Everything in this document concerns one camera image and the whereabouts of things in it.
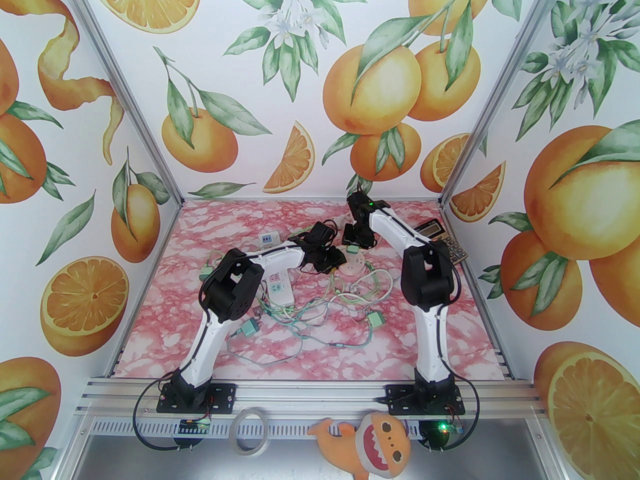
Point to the clear tape roll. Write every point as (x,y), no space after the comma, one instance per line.
(250,411)

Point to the small grey plug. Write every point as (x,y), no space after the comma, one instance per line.
(257,310)

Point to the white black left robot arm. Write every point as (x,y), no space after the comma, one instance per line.
(205,348)

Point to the aluminium back frame rail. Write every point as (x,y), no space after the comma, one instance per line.
(250,200)

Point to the aluminium frame rail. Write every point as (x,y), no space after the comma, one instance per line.
(250,200)
(310,393)

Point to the aluminium right frame post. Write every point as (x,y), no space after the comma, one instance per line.
(493,93)

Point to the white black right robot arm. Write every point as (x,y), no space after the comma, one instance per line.
(430,348)

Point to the round white power socket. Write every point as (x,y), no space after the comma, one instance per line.
(352,267)

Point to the grey metal tray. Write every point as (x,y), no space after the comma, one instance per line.
(150,463)

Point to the pink marble pattern mat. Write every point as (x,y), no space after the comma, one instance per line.
(350,368)

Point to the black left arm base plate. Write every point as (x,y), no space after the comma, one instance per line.
(225,398)

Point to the teal power plug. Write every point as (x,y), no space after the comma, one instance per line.
(206,270)
(250,327)

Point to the orange shark plush toy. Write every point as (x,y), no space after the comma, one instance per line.
(385,443)

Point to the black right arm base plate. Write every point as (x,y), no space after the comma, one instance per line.
(400,400)

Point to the aluminium frame post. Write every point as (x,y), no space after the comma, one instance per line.
(127,93)
(493,93)

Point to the aluminium front frame rail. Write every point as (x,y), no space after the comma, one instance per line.
(310,393)

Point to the green cube adapter plug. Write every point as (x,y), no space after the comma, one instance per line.
(375,318)

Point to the black gold calculator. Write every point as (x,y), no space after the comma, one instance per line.
(452,250)

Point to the aluminium left frame post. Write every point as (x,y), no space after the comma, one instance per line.
(127,93)

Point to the long white power strip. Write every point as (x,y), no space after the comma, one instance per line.
(280,288)

